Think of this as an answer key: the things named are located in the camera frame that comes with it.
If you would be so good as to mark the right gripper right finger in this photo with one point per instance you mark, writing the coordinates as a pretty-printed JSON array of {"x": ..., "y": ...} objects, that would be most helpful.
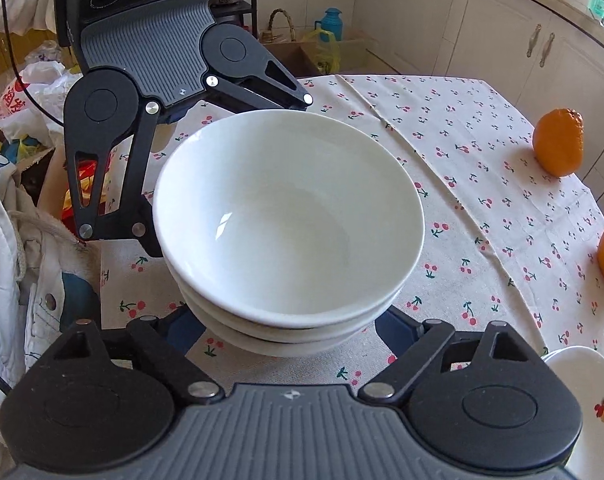
[{"x": 478, "y": 400}]

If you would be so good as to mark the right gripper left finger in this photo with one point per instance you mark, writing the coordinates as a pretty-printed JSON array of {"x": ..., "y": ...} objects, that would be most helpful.
[{"x": 97, "y": 399}]

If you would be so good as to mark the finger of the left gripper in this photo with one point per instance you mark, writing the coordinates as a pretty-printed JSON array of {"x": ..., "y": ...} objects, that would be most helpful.
[
  {"x": 103, "y": 109},
  {"x": 242, "y": 75}
]

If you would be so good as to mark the white plate with fruit print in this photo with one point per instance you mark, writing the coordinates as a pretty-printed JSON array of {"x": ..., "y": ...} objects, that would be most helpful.
[{"x": 581, "y": 369}]

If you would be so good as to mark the plain white bowl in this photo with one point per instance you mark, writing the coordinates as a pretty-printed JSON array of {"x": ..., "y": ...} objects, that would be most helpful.
[{"x": 289, "y": 219}]

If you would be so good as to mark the white bowl pink flowers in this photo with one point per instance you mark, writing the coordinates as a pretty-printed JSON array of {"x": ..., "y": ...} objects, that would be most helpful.
[{"x": 276, "y": 341}]

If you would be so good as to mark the white plastic bag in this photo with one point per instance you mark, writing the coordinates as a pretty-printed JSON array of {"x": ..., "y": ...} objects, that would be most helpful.
[{"x": 48, "y": 82}]

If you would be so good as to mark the blue thermos jug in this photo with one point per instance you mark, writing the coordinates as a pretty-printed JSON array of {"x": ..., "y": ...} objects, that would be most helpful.
[{"x": 330, "y": 26}]

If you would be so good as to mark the cherry print tablecloth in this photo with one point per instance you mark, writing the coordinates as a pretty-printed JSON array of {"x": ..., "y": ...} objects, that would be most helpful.
[{"x": 503, "y": 240}]

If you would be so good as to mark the orange without leaf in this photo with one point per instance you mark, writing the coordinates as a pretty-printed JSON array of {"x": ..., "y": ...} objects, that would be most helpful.
[{"x": 558, "y": 142}]

